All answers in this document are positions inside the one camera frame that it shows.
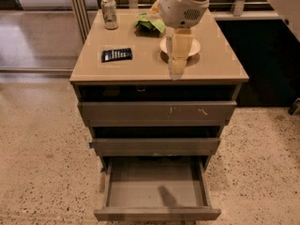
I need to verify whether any black rxbar chocolate bar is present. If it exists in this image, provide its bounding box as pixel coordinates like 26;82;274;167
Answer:
101;48;133;63

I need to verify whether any beige paper bowl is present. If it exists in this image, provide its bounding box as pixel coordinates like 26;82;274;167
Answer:
159;37;201;58

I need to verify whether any grey three-drawer cabinet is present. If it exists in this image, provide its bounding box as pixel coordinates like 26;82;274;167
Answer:
69;7;250;171

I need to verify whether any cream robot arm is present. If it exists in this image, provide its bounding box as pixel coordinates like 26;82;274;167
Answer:
156;0;300;39

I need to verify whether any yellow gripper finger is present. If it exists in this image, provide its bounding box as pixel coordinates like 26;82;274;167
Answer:
166;28;193;80
149;0;160;16

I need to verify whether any grey top drawer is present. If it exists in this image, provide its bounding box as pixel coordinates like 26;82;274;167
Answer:
78;101;236;127

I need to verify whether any grey open bottom drawer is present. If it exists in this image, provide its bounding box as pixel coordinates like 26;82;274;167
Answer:
94;157;221;221

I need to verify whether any green chip bag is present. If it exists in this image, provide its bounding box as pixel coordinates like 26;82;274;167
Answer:
135;12;166;33

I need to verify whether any silver green soda can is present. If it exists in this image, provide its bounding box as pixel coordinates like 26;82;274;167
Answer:
101;0;119;30

